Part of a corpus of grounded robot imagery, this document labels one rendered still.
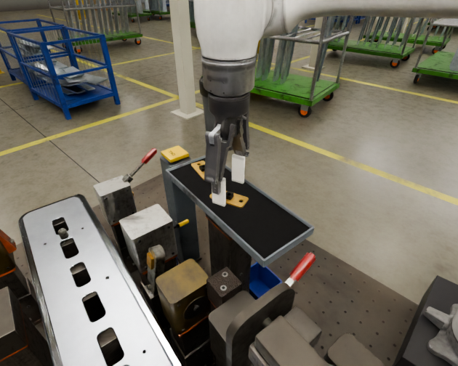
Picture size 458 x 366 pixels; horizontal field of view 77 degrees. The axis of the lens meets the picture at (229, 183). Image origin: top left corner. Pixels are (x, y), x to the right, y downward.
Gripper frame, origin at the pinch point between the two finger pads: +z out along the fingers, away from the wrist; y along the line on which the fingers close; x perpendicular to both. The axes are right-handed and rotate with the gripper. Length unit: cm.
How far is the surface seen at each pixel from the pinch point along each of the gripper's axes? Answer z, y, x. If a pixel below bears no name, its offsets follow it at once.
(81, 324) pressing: 20.2, 32.1, -16.9
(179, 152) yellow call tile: 4.2, -11.8, -22.1
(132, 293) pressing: 20.0, 22.0, -12.6
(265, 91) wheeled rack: 94, -332, -114
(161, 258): 10.9, 16.7, -7.1
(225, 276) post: 10.2, 15.1, 6.9
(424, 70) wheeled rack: 94, -563, 86
